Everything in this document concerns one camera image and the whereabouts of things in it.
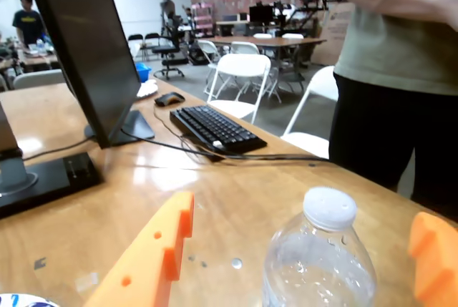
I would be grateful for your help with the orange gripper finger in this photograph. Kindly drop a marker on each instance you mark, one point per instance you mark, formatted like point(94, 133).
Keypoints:
point(143, 260)
point(440, 260)

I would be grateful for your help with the clear plastic water bottle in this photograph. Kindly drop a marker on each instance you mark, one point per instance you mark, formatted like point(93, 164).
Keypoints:
point(329, 207)

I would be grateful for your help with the blue floral paper plate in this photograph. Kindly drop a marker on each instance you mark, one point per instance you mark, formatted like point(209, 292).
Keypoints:
point(21, 301)

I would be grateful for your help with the clear tape strip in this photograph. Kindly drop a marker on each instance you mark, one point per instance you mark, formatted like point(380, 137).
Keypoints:
point(87, 282)

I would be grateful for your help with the round metal table disc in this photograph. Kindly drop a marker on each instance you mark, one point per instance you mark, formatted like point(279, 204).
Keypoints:
point(236, 263)

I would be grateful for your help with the black monitor stand base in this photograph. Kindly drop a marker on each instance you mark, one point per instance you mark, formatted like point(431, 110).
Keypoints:
point(64, 178)

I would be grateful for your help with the black keyboard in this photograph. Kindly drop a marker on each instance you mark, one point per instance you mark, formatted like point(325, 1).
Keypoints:
point(214, 126)

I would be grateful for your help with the person in olive shirt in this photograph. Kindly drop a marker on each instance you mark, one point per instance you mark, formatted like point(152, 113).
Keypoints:
point(393, 106)

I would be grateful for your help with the black orange computer mouse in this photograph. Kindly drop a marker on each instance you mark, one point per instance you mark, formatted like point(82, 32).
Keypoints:
point(170, 99)

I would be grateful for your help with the blue plastic bin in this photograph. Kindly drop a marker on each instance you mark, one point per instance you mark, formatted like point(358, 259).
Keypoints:
point(142, 71)

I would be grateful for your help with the white folding chair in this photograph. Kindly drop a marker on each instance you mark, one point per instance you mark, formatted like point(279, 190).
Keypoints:
point(243, 67)
point(322, 81)
point(39, 79)

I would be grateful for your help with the black office chair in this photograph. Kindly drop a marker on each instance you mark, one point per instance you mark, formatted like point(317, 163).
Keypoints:
point(171, 51)

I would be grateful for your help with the black computer monitor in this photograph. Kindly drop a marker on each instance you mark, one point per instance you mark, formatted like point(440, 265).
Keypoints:
point(82, 35)

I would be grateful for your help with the person in black t-shirt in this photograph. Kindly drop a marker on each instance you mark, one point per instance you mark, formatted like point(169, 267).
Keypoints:
point(28, 22)

